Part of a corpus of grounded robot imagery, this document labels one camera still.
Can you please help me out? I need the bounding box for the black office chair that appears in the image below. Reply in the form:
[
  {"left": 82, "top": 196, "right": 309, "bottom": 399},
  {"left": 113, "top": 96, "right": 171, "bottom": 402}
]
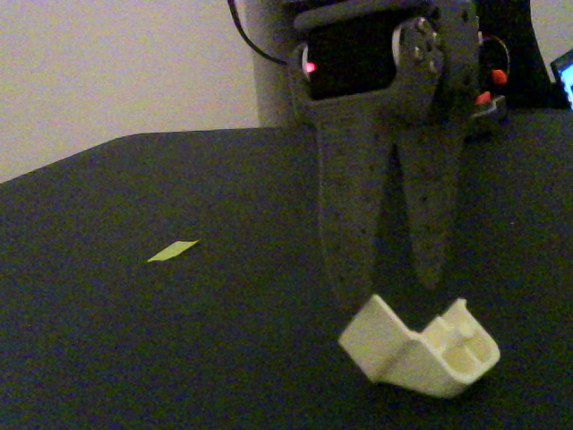
[{"left": 476, "top": 0, "right": 556, "bottom": 111}]

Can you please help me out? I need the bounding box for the black gripper servo cable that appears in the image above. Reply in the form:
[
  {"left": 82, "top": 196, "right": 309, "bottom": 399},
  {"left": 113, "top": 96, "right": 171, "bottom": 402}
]
[{"left": 227, "top": 0, "right": 288, "bottom": 67}]

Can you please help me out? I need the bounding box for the white plastic bracket piece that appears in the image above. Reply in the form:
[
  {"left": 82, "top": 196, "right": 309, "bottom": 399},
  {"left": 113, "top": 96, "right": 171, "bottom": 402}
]
[{"left": 337, "top": 293, "right": 501, "bottom": 400}]

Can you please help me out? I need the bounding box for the dark navy desk mat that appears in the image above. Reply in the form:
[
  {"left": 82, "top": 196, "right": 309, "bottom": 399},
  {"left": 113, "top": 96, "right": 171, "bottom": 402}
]
[{"left": 0, "top": 109, "right": 573, "bottom": 430}]

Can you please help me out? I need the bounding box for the green tape marker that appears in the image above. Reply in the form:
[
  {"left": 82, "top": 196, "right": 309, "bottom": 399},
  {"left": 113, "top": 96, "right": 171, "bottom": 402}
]
[{"left": 146, "top": 239, "right": 201, "bottom": 263}]

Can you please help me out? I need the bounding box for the laptop with lit screen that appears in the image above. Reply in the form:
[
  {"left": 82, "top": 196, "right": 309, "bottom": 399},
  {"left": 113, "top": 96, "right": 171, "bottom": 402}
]
[{"left": 549, "top": 47, "right": 573, "bottom": 111}]

